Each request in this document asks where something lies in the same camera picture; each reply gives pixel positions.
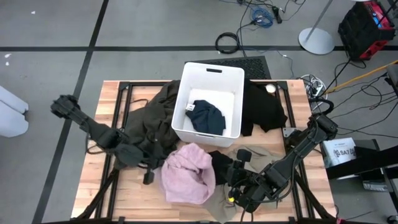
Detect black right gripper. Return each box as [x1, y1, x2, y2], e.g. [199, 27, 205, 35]
[226, 149, 274, 214]

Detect small black garment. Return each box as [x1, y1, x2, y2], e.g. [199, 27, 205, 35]
[208, 150, 234, 186]

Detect beige trousers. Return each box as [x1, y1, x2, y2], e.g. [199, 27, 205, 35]
[201, 146, 282, 224]

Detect dark olive garment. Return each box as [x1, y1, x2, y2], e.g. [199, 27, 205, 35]
[123, 80, 182, 169]

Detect pink knit sweater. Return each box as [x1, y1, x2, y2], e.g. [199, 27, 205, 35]
[160, 142, 217, 205]

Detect navy blue knit sweater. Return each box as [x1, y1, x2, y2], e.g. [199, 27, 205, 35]
[185, 99, 226, 136]

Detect white plastic laundry basket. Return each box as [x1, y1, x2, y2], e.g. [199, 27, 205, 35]
[170, 62, 246, 149]

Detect large black garment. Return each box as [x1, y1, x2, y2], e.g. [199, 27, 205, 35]
[241, 81, 289, 137]

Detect white printed box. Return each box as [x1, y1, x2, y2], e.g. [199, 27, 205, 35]
[322, 137, 358, 167]

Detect black floor vent grate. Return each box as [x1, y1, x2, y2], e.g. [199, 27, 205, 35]
[184, 55, 272, 80]

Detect white power strip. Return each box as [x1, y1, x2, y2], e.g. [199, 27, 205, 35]
[300, 73, 328, 100]

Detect black shelf unit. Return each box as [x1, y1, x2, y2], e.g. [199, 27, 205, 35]
[323, 139, 398, 224]

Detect pale grey object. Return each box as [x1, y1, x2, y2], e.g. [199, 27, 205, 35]
[0, 85, 30, 138]

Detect yellow pole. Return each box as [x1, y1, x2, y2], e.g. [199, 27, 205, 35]
[324, 60, 398, 95]

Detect round-based floor stand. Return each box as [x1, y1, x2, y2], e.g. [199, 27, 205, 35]
[298, 0, 336, 56]

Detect black power strip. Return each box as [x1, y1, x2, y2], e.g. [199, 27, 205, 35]
[271, 5, 283, 25]

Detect red and black case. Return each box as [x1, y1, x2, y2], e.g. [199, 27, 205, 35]
[338, 0, 397, 62]

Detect black metal table frame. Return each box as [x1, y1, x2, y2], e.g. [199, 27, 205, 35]
[71, 80, 338, 224]

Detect black coiled cable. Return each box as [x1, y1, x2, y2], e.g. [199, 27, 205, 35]
[215, 32, 241, 55]

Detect blue coiled cable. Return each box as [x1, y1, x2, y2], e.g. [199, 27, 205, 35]
[249, 6, 274, 29]

